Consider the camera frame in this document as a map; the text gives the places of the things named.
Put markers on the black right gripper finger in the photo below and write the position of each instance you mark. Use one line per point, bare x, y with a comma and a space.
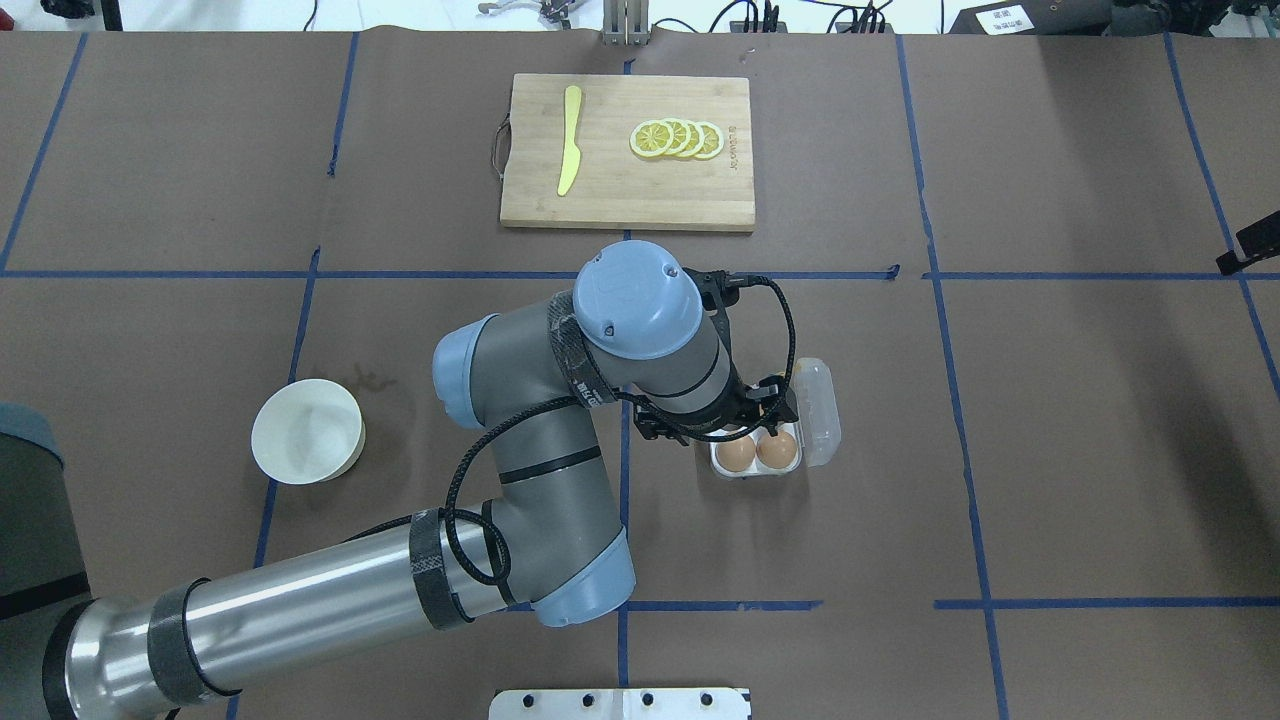
1257, 242

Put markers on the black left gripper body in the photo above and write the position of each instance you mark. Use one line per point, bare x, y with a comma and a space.
716, 423

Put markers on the clear plastic egg box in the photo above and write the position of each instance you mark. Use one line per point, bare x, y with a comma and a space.
817, 426

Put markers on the white bowl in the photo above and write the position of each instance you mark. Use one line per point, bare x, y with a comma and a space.
308, 432

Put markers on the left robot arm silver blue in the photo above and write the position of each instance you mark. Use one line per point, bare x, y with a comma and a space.
529, 515

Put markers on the brown egg in box right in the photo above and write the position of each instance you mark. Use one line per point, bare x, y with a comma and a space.
778, 451

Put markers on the brown egg in box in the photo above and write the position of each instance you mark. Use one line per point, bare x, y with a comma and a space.
736, 456
778, 451

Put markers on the brown egg in box left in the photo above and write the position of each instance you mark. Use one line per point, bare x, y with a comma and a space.
736, 456

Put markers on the wooden cutting board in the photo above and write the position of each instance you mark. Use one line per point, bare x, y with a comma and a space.
615, 190

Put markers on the yellow lemon slices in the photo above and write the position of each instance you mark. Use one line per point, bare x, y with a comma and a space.
677, 138

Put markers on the yellow plastic knife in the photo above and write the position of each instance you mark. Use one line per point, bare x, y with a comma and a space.
571, 153

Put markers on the black device with white label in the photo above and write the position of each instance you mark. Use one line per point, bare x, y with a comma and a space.
1006, 18

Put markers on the aluminium frame post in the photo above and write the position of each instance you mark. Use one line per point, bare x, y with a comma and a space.
626, 22

